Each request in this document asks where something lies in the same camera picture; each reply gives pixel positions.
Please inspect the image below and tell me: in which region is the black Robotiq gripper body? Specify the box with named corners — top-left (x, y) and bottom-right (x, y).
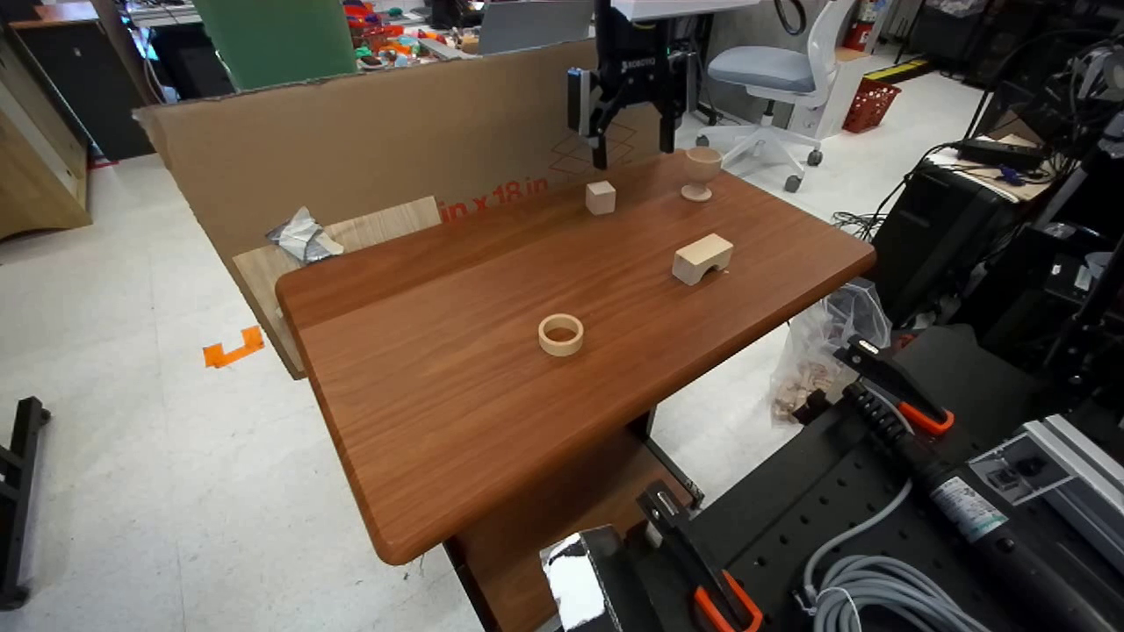
top-left (585, 0), bottom-right (683, 131)

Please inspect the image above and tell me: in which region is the small wooden cube block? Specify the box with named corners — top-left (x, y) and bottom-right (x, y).
top-left (585, 178), bottom-right (614, 213)

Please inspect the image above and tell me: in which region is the wooden bridge shaped block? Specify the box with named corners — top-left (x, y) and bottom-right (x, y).
top-left (670, 231), bottom-right (734, 287)

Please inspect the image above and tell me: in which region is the wooden goblet cup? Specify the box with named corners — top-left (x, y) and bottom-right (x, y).
top-left (682, 149), bottom-right (718, 204)

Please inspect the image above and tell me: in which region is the white office chair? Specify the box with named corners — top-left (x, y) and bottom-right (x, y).
top-left (704, 0), bottom-right (855, 192)

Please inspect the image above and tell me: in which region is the large cardboard sheet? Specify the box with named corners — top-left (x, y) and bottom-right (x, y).
top-left (132, 41), bottom-right (598, 374)

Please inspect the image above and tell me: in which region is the black orange clamp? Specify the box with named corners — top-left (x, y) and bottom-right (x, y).
top-left (640, 480), bottom-right (766, 632)
top-left (836, 337), bottom-right (954, 439)

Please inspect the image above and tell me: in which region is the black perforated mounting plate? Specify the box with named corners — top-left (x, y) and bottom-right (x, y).
top-left (692, 406), bottom-right (1124, 632)

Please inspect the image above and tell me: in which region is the orange floor tape marker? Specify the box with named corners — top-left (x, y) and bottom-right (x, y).
top-left (203, 326), bottom-right (264, 369)

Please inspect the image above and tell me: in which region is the wooden table lower shelf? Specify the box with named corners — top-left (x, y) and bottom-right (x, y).
top-left (444, 435), bottom-right (702, 632)

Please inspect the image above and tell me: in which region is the wooden ring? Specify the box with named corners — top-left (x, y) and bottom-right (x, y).
top-left (535, 308), bottom-right (591, 362)

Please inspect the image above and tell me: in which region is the coiled grey cable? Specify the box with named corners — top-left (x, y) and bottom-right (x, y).
top-left (796, 477), bottom-right (997, 632)

